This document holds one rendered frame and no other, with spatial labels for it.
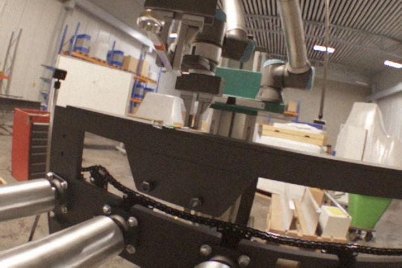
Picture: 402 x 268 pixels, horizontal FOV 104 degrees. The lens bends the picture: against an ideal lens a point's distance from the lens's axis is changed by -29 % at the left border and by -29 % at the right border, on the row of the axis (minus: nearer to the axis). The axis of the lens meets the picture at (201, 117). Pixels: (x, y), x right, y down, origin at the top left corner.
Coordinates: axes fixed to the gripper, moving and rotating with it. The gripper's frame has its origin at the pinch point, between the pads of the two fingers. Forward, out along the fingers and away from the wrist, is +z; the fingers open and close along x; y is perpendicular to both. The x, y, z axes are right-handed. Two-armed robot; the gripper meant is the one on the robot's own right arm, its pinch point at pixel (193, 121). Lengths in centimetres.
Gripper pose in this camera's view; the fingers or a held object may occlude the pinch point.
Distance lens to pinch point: 62.0
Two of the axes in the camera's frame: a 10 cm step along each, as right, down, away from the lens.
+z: -1.7, 9.8, 0.0
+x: -9.3, -1.6, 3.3
